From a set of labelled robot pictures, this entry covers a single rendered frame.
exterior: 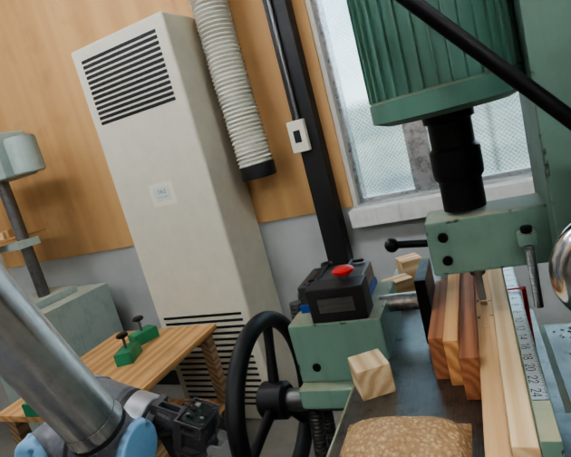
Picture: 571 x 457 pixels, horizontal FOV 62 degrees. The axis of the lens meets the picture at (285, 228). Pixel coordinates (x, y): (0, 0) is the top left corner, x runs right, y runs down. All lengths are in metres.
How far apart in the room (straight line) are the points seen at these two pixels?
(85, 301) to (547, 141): 2.43
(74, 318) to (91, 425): 1.92
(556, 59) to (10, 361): 0.70
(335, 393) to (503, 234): 0.30
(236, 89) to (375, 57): 1.46
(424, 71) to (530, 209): 0.20
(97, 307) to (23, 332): 2.08
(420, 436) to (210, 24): 1.80
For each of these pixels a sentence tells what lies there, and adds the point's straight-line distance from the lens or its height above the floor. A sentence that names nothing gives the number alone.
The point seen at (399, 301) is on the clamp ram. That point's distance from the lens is 0.69.
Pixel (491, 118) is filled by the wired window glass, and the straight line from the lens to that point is 1.99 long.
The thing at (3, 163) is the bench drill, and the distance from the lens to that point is 2.60.
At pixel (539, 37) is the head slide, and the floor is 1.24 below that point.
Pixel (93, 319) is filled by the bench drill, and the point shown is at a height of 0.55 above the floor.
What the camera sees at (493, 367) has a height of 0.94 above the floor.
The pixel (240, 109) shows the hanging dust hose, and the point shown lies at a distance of 1.99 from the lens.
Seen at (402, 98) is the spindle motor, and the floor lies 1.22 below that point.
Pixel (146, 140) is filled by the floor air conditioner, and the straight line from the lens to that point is 2.12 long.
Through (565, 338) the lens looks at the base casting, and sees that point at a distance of 0.88.
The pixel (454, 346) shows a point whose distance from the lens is 0.57.
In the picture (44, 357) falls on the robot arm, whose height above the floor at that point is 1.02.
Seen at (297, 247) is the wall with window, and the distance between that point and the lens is 2.20.
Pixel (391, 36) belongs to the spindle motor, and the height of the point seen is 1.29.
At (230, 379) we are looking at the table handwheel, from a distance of 0.70.
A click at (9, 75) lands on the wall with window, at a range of 3.15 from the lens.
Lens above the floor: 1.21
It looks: 11 degrees down
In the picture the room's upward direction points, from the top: 15 degrees counter-clockwise
